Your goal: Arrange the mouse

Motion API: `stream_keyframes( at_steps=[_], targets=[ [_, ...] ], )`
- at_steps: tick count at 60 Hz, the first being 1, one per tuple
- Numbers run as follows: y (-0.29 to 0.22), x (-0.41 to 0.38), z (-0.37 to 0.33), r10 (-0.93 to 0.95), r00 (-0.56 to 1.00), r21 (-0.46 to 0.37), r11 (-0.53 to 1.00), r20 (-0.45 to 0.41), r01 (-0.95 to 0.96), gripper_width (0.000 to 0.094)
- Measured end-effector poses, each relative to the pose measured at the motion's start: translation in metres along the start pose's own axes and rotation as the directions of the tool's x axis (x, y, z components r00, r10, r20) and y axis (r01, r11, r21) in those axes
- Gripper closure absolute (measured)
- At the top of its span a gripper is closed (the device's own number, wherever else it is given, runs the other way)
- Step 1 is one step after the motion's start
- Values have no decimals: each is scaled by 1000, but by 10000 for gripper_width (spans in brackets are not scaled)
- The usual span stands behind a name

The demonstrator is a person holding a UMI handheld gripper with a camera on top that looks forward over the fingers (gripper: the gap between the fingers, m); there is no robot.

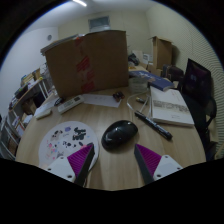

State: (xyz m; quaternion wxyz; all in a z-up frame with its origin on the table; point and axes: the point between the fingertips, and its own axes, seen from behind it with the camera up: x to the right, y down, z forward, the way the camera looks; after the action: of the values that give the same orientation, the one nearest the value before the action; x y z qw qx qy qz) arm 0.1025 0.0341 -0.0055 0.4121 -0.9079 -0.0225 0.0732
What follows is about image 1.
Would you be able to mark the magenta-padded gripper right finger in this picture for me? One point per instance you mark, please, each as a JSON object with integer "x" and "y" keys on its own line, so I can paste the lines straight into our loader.
{"x": 166, "y": 166}

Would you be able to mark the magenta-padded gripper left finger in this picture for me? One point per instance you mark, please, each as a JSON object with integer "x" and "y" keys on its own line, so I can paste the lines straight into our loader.
{"x": 60, "y": 166}

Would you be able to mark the glossy black computer mouse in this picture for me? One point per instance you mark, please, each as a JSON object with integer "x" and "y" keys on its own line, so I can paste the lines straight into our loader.
{"x": 118, "y": 134}

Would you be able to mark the black marker pen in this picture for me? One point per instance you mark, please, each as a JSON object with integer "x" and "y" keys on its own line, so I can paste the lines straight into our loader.
{"x": 153, "y": 125}

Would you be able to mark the small white flat device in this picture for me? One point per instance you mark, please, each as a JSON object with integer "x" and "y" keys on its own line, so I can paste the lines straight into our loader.
{"x": 43, "y": 114}

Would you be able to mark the thick white book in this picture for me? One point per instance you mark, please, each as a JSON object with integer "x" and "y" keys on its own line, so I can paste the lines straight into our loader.
{"x": 170, "y": 106}

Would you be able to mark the white remote control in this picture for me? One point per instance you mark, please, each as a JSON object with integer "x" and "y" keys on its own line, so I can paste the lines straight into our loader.
{"x": 70, "y": 104}

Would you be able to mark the cluttered white shelf unit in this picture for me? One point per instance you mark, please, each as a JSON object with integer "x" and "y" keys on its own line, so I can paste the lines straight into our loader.
{"x": 20, "y": 100}

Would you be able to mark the small dark binder clip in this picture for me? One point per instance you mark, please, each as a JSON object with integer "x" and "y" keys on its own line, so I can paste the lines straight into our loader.
{"x": 118, "y": 96}

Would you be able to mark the black office chair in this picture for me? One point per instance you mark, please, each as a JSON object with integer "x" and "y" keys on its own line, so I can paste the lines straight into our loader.
{"x": 196, "y": 86}

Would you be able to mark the clear plastic container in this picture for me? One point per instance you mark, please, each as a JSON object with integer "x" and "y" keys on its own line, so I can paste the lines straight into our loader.
{"x": 138, "y": 85}

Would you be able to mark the blue book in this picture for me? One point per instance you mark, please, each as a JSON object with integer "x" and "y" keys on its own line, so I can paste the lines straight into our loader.
{"x": 156, "y": 80}

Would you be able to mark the dark bag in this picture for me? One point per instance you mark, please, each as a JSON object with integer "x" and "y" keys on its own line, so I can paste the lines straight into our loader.
{"x": 173, "y": 72}

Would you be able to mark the large brown cardboard box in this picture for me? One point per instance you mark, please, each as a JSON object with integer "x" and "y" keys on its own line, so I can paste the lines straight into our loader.
{"x": 90, "y": 63}

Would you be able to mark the small brown cardboard box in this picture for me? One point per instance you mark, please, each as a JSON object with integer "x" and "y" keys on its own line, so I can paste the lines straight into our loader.
{"x": 162, "y": 52}

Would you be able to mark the ceiling tube light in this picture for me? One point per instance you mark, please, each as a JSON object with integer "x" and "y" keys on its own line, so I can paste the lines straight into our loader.
{"x": 80, "y": 3}

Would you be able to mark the round wall fitting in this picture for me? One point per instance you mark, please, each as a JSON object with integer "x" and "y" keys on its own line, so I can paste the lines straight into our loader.
{"x": 50, "y": 37}

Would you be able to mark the wall air vent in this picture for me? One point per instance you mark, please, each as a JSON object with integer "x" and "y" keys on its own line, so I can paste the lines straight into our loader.
{"x": 99, "y": 23}

